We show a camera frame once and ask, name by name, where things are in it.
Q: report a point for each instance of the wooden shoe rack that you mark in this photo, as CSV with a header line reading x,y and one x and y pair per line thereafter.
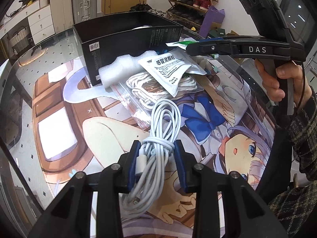
x,y
189,13

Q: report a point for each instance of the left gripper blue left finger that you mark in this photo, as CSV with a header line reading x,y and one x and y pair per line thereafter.
x,y
127,161

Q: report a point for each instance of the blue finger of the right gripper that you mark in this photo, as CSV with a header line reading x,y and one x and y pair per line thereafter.
x,y
220,47
213,39

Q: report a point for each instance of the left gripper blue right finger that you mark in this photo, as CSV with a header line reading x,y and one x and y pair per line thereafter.
x,y
185,163

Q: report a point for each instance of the white foam sheet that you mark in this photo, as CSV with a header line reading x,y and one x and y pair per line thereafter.
x,y
122,68

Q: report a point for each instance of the green white medicine packet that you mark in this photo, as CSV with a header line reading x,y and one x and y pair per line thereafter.
x,y
181,44

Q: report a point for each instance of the white vanity desk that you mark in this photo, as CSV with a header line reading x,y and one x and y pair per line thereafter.
x,y
39,18

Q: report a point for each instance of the anime print desk mat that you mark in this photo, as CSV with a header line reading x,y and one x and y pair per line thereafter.
x,y
219,119

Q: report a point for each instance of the cardboard box on floor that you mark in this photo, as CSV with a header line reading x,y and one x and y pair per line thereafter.
x,y
217,31

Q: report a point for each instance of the silver aluminium suitcase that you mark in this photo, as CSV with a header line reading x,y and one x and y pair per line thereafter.
x,y
84,10

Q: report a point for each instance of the purple bag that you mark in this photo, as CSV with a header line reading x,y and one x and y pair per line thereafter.
x,y
212,16

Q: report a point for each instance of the white grey medicine packet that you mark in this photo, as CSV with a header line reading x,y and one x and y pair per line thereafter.
x,y
169,68

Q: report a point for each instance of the woven laundry basket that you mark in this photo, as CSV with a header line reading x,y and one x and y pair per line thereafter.
x,y
20,40

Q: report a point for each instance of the pile of shoes on floor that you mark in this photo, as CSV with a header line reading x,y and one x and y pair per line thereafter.
x,y
146,7

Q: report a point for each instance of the beige suitcase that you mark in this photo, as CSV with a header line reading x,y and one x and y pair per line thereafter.
x,y
62,15

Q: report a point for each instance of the black cardboard storage box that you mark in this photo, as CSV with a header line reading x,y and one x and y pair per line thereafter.
x,y
101,40

